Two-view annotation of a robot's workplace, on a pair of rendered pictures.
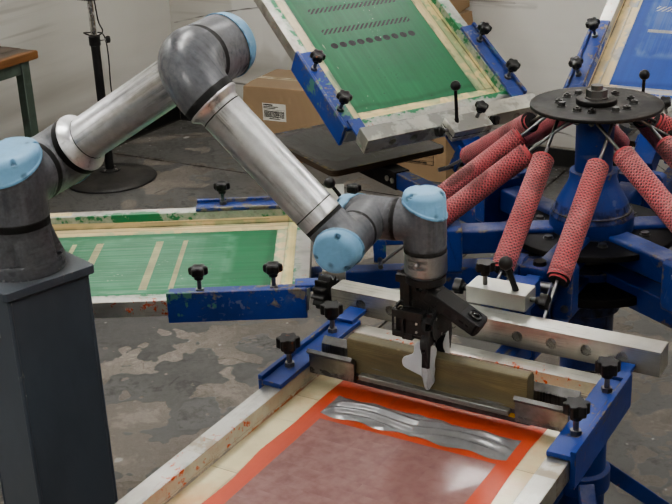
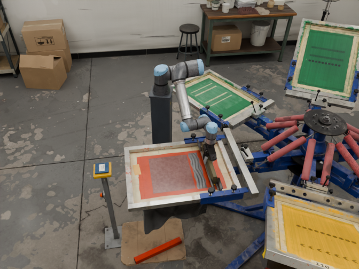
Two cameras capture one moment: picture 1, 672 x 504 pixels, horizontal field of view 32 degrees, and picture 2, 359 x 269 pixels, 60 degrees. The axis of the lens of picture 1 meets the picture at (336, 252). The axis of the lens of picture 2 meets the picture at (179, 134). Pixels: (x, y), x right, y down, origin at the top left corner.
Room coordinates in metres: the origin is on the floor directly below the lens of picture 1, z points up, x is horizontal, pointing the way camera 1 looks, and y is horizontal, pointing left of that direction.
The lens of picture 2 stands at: (0.64, -1.19, 2.68)
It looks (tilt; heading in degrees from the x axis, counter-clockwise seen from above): 41 degrees down; 48
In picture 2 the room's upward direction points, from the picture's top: 2 degrees clockwise
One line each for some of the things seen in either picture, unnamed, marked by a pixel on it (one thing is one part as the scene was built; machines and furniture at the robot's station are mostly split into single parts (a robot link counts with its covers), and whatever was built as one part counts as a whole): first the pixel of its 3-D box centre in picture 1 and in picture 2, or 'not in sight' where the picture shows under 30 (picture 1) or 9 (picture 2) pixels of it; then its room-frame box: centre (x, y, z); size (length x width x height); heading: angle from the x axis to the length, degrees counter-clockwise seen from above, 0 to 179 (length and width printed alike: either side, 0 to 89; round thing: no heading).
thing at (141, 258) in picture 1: (206, 223); (228, 95); (2.61, 0.30, 1.05); 1.08 x 0.61 x 0.23; 89
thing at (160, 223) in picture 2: not in sight; (176, 213); (1.53, -0.21, 0.74); 0.46 x 0.04 x 0.42; 149
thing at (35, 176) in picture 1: (14, 180); (162, 73); (2.03, 0.58, 1.37); 0.13 x 0.12 x 0.14; 159
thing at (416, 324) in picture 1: (422, 304); (209, 147); (1.89, -0.15, 1.15); 0.09 x 0.08 x 0.12; 59
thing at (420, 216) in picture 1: (423, 220); (211, 130); (1.88, -0.15, 1.31); 0.09 x 0.08 x 0.11; 69
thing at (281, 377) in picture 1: (312, 360); (202, 141); (2.03, 0.05, 0.98); 0.30 x 0.05 x 0.07; 149
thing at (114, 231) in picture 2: not in sight; (110, 206); (1.26, 0.33, 0.48); 0.22 x 0.22 x 0.96; 59
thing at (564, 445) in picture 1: (590, 425); (221, 195); (1.75, -0.42, 0.98); 0.30 x 0.05 x 0.07; 149
